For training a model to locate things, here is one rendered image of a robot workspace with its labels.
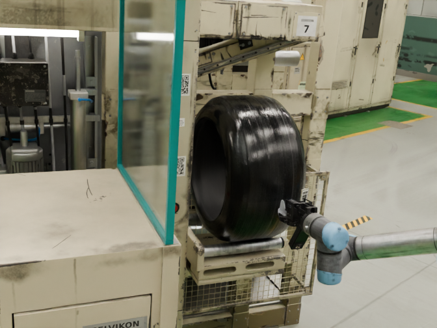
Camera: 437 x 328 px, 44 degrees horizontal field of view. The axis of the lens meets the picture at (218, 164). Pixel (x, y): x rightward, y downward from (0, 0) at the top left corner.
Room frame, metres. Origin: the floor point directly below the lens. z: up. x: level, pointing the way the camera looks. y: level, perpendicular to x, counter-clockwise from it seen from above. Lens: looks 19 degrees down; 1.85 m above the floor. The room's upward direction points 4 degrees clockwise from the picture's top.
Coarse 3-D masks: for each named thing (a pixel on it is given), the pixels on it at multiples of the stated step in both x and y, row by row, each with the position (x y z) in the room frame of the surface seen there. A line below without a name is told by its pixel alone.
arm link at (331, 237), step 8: (312, 224) 1.51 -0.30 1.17; (320, 224) 1.49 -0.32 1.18; (328, 224) 1.47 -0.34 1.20; (336, 224) 1.47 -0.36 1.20; (312, 232) 1.50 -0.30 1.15; (320, 232) 1.46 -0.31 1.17; (328, 232) 1.44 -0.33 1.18; (336, 232) 1.43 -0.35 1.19; (344, 232) 1.44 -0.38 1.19; (320, 240) 1.46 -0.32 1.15; (328, 240) 1.42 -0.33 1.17; (336, 240) 1.43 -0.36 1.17; (344, 240) 1.44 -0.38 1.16; (320, 248) 1.46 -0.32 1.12; (328, 248) 1.44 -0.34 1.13; (336, 248) 1.43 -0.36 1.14; (344, 248) 1.44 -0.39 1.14
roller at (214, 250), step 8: (248, 240) 1.88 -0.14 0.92; (256, 240) 1.88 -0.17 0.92; (264, 240) 1.89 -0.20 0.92; (272, 240) 1.90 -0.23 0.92; (280, 240) 1.91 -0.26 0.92; (208, 248) 1.80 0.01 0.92; (216, 248) 1.80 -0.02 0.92; (224, 248) 1.81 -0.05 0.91; (232, 248) 1.83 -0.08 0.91; (240, 248) 1.84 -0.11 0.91; (248, 248) 1.85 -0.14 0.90; (256, 248) 1.86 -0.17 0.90; (264, 248) 1.87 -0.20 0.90; (272, 248) 1.89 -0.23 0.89; (280, 248) 1.91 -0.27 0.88; (208, 256) 1.79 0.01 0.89
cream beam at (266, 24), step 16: (208, 0) 2.12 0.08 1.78; (224, 0) 2.15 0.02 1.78; (240, 0) 2.24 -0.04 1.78; (256, 0) 2.41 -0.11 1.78; (208, 16) 2.12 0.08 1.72; (224, 16) 2.15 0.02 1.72; (240, 16) 2.18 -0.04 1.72; (256, 16) 2.20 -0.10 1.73; (272, 16) 2.23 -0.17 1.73; (288, 16) 2.26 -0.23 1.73; (320, 16) 2.32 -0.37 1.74; (208, 32) 2.12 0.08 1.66; (224, 32) 2.15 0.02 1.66; (240, 32) 2.18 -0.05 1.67; (256, 32) 2.20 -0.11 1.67; (272, 32) 2.23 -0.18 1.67; (288, 32) 2.26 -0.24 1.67
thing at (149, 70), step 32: (128, 0) 1.54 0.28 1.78; (160, 0) 1.25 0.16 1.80; (128, 32) 1.53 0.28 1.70; (160, 32) 1.24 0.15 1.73; (128, 64) 1.53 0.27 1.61; (160, 64) 1.23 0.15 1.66; (128, 96) 1.52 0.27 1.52; (160, 96) 1.22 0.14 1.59; (128, 128) 1.51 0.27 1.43; (160, 128) 1.21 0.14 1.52; (128, 160) 1.50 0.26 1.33; (160, 160) 1.20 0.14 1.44; (160, 192) 1.19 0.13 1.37; (160, 224) 1.18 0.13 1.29
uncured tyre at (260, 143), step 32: (224, 96) 2.00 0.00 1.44; (256, 96) 2.02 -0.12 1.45; (224, 128) 1.83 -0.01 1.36; (256, 128) 1.82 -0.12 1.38; (288, 128) 1.86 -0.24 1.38; (192, 160) 2.13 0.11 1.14; (224, 160) 2.25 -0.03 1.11; (256, 160) 1.74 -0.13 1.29; (288, 160) 1.79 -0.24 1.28; (192, 192) 2.08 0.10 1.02; (224, 192) 2.19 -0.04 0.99; (256, 192) 1.72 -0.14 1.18; (288, 192) 1.77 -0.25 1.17; (224, 224) 1.77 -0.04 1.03; (256, 224) 1.76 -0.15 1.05
